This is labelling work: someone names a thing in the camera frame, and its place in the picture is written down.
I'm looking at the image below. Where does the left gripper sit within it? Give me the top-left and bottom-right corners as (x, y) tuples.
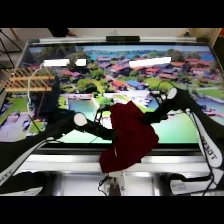
(95, 122), (118, 141)

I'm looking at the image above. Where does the red garment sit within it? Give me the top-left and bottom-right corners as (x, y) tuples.
(99, 101), (160, 174)

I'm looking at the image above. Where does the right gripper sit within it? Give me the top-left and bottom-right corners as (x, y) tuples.
(143, 109), (168, 126)

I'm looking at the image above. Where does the black tripod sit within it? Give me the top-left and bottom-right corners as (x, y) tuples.
(0, 29), (23, 70)

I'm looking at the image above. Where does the silver frame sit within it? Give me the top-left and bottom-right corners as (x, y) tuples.
(13, 146), (224, 197)

